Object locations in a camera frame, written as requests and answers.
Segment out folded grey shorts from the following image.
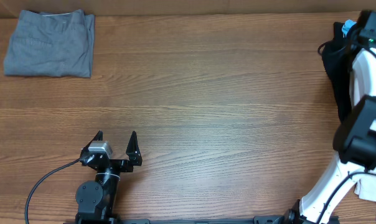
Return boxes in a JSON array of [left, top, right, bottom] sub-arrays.
[[3, 9, 95, 78]]

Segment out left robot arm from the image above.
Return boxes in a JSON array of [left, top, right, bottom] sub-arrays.
[[75, 131, 143, 223]]

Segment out black garment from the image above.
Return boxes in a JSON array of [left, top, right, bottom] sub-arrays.
[[317, 22, 352, 122]]

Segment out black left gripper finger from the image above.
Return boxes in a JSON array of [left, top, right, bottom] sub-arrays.
[[87, 131, 103, 147], [126, 131, 143, 166]]

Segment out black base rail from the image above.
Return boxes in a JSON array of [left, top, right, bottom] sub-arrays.
[[63, 215, 341, 224]]

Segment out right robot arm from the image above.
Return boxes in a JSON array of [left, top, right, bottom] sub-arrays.
[[275, 10, 376, 223]]

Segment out beige khaki shorts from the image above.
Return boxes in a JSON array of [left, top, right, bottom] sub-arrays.
[[354, 176, 376, 202]]

